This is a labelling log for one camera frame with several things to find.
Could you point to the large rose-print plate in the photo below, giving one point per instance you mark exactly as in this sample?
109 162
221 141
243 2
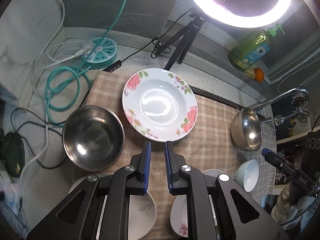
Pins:
160 105

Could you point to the orange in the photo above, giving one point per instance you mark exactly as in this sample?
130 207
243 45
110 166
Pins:
259 74

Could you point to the grey checked towel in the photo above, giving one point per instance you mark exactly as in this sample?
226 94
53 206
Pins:
267 155

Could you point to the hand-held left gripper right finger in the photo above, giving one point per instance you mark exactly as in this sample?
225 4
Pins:
168 160

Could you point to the green dish soap bottle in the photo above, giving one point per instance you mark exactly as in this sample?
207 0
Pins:
250 50

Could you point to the beige checked cloth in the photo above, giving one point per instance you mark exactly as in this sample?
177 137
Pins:
212 130

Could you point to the round teal power strip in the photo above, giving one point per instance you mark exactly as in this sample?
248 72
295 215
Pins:
105 52

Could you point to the chrome faucet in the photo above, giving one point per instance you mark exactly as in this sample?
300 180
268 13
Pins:
280 96

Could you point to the white small-flower plate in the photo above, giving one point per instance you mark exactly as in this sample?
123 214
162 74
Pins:
178 217

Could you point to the large steel bowl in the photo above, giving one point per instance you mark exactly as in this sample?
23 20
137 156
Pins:
93 140

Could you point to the crumpled plastic bag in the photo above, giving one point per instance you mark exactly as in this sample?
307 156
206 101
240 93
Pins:
10 200

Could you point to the light blue bowl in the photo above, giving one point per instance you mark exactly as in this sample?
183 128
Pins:
248 175

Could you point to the black inline remote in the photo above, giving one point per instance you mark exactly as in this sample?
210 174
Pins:
113 66

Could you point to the black tripod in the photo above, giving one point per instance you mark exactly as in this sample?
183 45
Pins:
183 40

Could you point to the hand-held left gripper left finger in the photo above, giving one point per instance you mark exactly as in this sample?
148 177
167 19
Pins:
147 160

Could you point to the person's right hand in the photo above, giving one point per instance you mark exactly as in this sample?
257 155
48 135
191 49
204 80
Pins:
285 205

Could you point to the dark green round object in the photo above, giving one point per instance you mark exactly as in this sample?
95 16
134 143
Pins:
11 152

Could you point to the white leaf-print bowl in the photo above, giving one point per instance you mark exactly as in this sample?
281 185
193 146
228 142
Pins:
143 210

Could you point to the beige-sided steel bowl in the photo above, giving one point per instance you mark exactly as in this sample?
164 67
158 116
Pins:
247 130

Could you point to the dark wall rack with hooks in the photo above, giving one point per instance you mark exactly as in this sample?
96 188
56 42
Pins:
301 110

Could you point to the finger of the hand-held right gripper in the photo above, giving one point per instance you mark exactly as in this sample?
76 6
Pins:
265 152

